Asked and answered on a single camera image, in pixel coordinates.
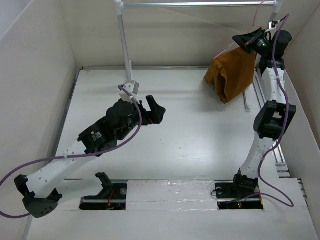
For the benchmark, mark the white foam board strip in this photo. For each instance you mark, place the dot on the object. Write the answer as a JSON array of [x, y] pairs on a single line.
[[170, 195]]

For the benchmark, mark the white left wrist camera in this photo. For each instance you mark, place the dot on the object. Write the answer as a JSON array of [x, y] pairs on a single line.
[[132, 87]]

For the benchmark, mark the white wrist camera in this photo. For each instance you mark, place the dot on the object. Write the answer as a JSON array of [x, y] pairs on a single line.
[[132, 87], [272, 26]]

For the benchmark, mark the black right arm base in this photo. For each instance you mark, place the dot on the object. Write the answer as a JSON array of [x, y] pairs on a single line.
[[240, 193]]

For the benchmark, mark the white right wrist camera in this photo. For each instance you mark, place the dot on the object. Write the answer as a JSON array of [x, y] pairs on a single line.
[[272, 26]]

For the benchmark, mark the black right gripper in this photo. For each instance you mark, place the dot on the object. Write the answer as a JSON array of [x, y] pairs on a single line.
[[247, 40]]

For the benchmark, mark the pink wire hanger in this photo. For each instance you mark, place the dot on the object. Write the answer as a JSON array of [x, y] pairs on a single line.
[[254, 25]]

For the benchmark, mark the brown trousers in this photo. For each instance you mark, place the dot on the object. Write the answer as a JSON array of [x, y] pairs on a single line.
[[231, 73]]

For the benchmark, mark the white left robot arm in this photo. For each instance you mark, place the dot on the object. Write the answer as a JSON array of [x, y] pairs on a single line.
[[49, 187]]

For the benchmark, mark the silver white clothes rack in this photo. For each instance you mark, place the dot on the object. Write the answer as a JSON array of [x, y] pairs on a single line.
[[175, 44]]

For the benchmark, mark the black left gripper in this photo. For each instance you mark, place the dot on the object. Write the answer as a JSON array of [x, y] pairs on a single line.
[[154, 116]]

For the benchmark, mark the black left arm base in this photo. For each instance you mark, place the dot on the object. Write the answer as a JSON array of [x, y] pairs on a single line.
[[112, 197]]

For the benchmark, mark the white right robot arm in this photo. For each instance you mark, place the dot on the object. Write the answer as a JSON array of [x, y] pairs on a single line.
[[275, 70]]

